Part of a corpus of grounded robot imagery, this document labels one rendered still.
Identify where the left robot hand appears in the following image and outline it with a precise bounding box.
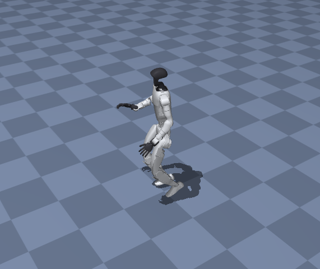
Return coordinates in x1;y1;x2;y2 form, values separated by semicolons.
139;137;159;157

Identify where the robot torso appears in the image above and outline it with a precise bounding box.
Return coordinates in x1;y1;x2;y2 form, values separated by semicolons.
152;86;171;138

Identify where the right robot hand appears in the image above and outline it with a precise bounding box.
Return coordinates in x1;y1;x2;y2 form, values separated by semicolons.
117;103;138;110

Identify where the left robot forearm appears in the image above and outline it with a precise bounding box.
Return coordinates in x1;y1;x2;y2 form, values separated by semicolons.
152;121;171;145

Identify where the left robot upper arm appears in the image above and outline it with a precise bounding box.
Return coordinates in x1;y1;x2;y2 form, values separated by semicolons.
160;95;173;127

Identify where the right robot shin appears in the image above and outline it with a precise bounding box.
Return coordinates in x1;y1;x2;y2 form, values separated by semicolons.
143;161;165;172

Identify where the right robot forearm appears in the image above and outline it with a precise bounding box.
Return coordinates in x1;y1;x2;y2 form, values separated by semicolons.
133;97;151;111

